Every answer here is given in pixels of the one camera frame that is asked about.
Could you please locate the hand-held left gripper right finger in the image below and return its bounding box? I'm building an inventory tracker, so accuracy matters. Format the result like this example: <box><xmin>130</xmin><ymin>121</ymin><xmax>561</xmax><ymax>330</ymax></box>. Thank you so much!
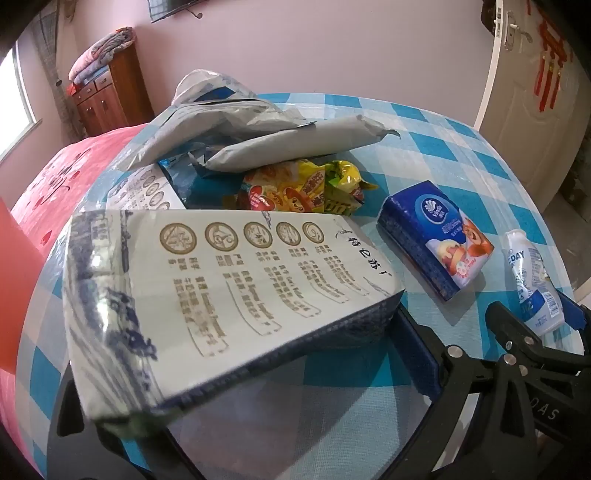
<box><xmin>394</xmin><ymin>307</ymin><xmax>541</xmax><ymax>480</ymax></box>

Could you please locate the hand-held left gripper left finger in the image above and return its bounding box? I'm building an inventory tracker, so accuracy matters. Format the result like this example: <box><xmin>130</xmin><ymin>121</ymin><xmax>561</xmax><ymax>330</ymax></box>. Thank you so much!
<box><xmin>48</xmin><ymin>364</ymin><xmax>208</xmax><ymax>480</ymax></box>

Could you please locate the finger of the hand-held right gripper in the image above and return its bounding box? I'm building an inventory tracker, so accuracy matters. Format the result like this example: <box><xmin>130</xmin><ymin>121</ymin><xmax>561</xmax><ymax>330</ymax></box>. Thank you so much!
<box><xmin>561</xmin><ymin>288</ymin><xmax>591</xmax><ymax>333</ymax></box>
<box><xmin>484</xmin><ymin>301</ymin><xmax>591</xmax><ymax>370</ymax></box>

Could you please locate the white yogurt bottle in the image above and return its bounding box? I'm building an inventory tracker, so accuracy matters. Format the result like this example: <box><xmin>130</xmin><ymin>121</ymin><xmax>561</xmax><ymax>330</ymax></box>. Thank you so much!
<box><xmin>502</xmin><ymin>228</ymin><xmax>566</xmax><ymax>337</ymax></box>

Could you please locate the blue tissue pack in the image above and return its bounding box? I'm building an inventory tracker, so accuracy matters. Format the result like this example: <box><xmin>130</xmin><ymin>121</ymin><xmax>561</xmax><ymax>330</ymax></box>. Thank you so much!
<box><xmin>376</xmin><ymin>180</ymin><xmax>496</xmax><ymax>303</ymax></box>

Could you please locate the white blue-print milk bag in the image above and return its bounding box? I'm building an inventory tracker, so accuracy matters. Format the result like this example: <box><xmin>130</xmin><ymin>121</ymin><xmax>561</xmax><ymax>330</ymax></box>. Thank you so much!
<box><xmin>62</xmin><ymin>208</ymin><xmax>407</xmax><ymax>430</ymax></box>

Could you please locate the yellow orange snack wrapper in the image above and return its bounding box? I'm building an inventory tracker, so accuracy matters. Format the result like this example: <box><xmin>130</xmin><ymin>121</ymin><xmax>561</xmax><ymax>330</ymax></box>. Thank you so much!
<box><xmin>223</xmin><ymin>159</ymin><xmax>329</xmax><ymax>215</ymax></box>

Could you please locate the yellow green snack wrapper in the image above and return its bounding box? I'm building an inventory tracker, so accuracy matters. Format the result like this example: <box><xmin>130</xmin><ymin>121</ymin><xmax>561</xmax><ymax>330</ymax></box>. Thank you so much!
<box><xmin>323</xmin><ymin>159</ymin><xmax>380</xmax><ymax>217</ymax></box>

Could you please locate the blue white checked tablecloth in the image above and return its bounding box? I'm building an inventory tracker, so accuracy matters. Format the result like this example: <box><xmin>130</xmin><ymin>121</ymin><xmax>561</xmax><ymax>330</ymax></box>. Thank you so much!
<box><xmin>14</xmin><ymin>90</ymin><xmax>583</xmax><ymax>480</ymax></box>

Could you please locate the white door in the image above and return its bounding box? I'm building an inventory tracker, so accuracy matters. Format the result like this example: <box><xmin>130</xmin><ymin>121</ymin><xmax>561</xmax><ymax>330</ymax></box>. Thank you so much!
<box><xmin>471</xmin><ymin>0</ymin><xmax>591</xmax><ymax>188</ymax></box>

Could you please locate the white blue printed bag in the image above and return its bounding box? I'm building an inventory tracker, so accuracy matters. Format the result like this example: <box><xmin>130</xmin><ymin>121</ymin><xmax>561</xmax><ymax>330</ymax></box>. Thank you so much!
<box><xmin>105</xmin><ymin>154</ymin><xmax>208</xmax><ymax>217</ymax></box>

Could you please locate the pink printed bed blanket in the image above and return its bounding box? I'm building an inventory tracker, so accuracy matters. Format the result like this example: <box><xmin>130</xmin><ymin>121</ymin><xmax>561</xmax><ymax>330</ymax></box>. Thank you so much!
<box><xmin>0</xmin><ymin>124</ymin><xmax>153</xmax><ymax>480</ymax></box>

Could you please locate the red hanging door decoration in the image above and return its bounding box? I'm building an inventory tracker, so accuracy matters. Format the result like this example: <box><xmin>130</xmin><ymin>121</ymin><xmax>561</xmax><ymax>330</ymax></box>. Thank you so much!
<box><xmin>533</xmin><ymin>9</ymin><xmax>577</xmax><ymax>114</ymax></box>

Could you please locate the window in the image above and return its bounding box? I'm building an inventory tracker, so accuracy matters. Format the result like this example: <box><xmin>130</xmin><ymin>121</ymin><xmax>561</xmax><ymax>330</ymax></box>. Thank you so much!
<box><xmin>0</xmin><ymin>46</ymin><xmax>42</xmax><ymax>160</ymax></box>

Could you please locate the brown wooden cabinet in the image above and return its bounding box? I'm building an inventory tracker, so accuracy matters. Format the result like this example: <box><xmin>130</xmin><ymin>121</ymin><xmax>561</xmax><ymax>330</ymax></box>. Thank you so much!
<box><xmin>69</xmin><ymin>44</ymin><xmax>155</xmax><ymax>139</ymax></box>

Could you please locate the white package with blue print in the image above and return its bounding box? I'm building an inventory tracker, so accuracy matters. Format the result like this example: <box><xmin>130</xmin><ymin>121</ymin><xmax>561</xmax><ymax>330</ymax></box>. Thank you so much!
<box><xmin>172</xmin><ymin>69</ymin><xmax>259</xmax><ymax>106</ymax></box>

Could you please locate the patterned grey curtain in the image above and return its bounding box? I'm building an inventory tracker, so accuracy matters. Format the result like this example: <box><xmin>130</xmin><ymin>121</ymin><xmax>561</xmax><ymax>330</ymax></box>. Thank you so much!
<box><xmin>34</xmin><ymin>0</ymin><xmax>84</xmax><ymax>141</ymax></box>

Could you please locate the stack of folded blankets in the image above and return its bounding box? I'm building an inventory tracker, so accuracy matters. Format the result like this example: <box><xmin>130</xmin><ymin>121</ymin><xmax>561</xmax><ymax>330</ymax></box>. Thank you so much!
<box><xmin>68</xmin><ymin>26</ymin><xmax>138</xmax><ymax>88</ymax></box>

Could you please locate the silver door handle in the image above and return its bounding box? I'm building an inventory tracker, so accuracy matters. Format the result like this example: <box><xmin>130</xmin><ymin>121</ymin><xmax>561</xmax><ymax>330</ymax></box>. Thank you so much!
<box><xmin>502</xmin><ymin>11</ymin><xmax>525</xmax><ymax>52</ymax></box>

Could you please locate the black wall television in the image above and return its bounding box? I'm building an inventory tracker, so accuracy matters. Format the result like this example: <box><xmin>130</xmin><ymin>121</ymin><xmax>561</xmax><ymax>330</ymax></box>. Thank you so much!
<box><xmin>148</xmin><ymin>0</ymin><xmax>205</xmax><ymax>24</ymax></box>

